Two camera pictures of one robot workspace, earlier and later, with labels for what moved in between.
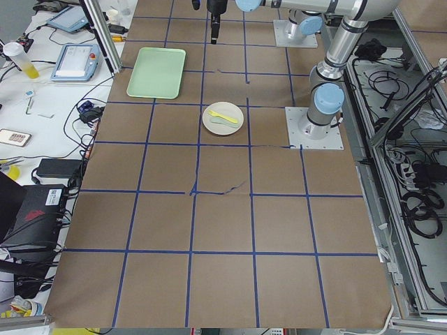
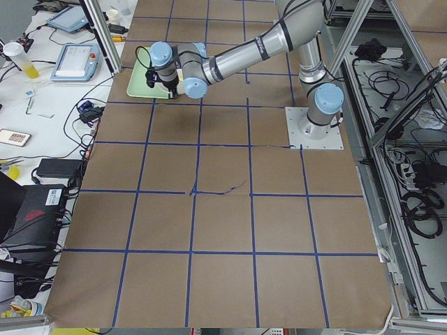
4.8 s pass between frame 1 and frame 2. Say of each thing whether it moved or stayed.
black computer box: stayed
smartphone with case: stayed
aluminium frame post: stayed
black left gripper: moved
